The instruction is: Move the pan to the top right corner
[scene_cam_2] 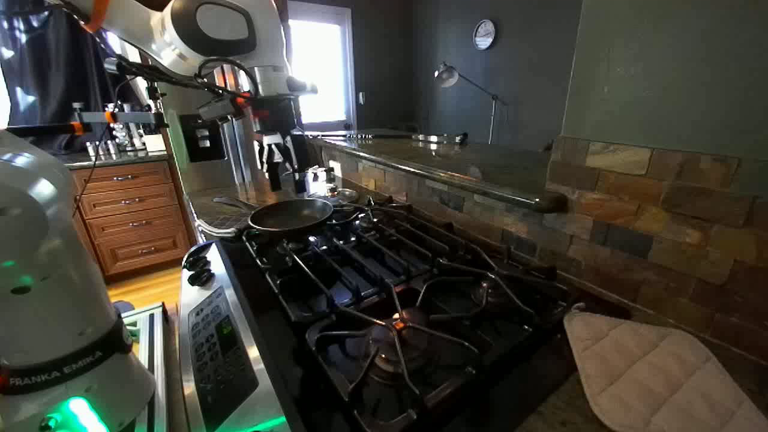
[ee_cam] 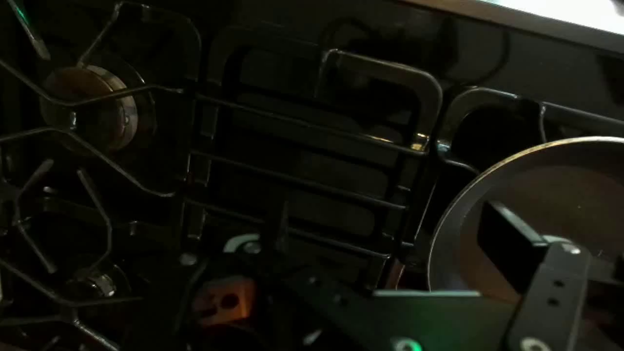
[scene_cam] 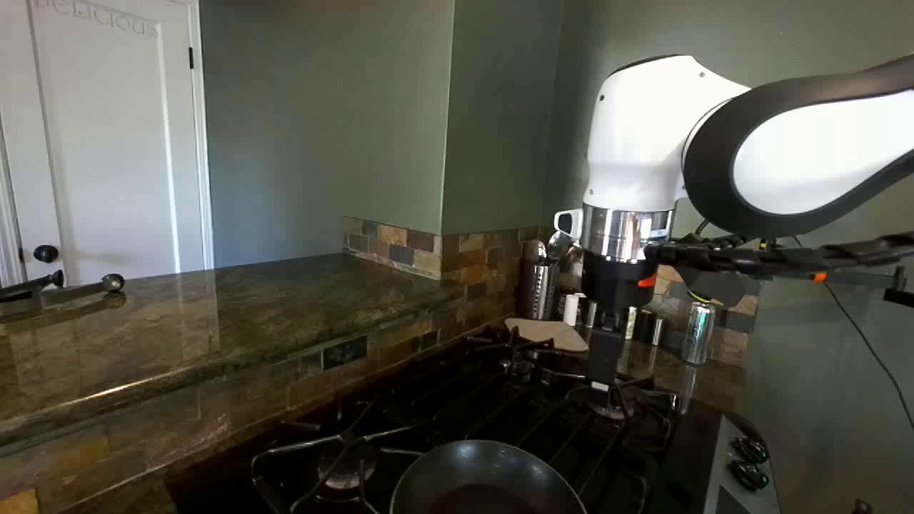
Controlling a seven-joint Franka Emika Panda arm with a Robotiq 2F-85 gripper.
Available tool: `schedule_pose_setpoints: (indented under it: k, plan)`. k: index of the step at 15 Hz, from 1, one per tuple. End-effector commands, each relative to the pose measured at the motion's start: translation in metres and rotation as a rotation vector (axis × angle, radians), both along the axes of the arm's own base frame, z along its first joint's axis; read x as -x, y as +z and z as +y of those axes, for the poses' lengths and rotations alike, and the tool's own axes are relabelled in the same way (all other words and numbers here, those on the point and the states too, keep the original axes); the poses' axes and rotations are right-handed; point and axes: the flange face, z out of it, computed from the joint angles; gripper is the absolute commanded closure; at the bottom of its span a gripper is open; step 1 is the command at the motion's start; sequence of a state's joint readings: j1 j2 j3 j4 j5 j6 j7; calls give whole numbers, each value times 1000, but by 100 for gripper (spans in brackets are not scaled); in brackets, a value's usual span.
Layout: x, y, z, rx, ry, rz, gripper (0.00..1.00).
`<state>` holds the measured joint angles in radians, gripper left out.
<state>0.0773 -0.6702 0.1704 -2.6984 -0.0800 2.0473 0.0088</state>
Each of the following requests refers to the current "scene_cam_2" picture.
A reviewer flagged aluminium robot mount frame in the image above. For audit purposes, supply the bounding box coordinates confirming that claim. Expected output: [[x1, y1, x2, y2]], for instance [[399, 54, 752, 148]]
[[119, 300, 174, 432]]

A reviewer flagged black cast iron grate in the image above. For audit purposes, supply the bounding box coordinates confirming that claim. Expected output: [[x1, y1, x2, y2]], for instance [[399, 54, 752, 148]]
[[263, 225, 515, 326], [237, 200, 452, 279], [300, 272, 582, 422]]

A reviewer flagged black stove knob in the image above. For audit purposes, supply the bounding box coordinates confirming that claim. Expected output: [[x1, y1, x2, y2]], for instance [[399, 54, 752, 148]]
[[188, 267, 219, 290], [180, 240, 217, 272]]

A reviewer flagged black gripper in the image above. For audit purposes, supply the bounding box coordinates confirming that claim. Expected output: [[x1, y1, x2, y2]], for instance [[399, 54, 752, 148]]
[[252, 93, 307, 195]]

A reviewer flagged stainless black gas stove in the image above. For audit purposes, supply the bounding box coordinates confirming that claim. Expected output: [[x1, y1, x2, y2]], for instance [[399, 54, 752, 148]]
[[175, 195, 590, 432]]

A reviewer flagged metal stand with orange clamps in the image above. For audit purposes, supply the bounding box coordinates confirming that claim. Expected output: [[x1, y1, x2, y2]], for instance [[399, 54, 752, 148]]
[[67, 78, 167, 162]]

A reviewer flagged wooden drawer cabinet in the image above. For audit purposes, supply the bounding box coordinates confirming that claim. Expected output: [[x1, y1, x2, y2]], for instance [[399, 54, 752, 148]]
[[69, 156, 199, 281]]

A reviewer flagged bright window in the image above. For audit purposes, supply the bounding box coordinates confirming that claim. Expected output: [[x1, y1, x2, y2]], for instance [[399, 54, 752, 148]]
[[285, 0, 359, 131]]

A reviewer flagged silver desk lamp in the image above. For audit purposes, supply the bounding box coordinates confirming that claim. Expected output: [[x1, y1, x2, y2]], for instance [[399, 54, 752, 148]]
[[429, 60, 512, 148]]

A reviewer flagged dark curtain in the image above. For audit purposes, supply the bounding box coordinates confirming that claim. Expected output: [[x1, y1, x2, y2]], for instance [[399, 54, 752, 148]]
[[0, 3, 110, 135]]

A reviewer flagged black wall panel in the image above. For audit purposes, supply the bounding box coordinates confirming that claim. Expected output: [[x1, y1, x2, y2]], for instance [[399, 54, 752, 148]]
[[177, 113, 227, 162]]

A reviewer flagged raised granite bar counter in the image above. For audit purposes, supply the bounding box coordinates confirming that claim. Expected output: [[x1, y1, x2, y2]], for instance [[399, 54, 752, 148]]
[[315, 130, 572, 215]]

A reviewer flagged black frying pan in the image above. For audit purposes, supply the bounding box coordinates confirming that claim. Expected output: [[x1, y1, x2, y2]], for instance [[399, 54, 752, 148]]
[[246, 195, 379, 234]]

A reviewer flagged stainless steel refrigerator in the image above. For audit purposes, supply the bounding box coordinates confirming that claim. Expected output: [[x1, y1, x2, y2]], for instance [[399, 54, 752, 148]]
[[209, 62, 271, 195]]

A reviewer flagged white quilted pot holder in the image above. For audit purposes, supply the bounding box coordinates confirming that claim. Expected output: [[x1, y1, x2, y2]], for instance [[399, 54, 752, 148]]
[[561, 308, 768, 432]]

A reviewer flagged round silver wall clock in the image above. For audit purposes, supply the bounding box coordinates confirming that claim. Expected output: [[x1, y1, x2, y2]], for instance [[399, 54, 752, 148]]
[[470, 17, 500, 52]]

